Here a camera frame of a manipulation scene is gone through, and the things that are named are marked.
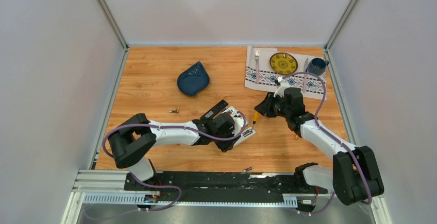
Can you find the dark blue mug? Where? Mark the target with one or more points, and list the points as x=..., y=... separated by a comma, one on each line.
x=317, y=66

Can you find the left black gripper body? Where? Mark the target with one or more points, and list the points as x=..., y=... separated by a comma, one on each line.
x=225, y=145

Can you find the blue leaf-shaped dish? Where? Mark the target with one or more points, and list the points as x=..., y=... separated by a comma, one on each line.
x=193, y=80

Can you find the yellow patterned plate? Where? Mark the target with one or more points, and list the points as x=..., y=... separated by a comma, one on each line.
x=283, y=63

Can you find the silver knife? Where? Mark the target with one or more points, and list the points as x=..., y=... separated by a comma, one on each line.
x=304, y=83

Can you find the white remote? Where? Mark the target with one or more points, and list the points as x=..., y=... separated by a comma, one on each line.
x=247, y=133
x=232, y=112

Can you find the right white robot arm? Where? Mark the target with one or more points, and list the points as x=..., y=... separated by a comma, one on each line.
x=354, y=176

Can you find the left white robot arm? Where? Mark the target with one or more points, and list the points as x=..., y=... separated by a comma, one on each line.
x=128, y=143

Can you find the patterned white placemat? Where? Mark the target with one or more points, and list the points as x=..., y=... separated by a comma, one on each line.
x=314, y=88

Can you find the yellow handled screwdriver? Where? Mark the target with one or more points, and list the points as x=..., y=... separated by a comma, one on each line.
x=255, y=117

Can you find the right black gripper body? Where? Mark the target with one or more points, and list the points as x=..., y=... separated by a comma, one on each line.
x=278, y=107

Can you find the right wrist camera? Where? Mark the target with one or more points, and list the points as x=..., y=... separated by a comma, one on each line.
x=281, y=84

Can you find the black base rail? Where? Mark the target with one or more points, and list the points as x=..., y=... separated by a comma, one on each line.
x=197, y=186

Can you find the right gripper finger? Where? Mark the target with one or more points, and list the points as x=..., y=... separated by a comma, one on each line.
x=266, y=102
x=264, y=110

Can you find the silver fork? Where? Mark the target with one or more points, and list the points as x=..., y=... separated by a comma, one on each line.
x=257, y=58

